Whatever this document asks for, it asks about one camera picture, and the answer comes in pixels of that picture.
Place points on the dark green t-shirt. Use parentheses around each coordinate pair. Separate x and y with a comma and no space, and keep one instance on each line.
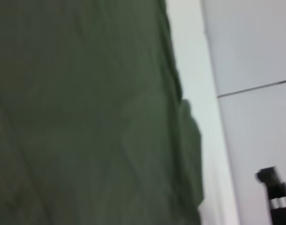
(86,117)

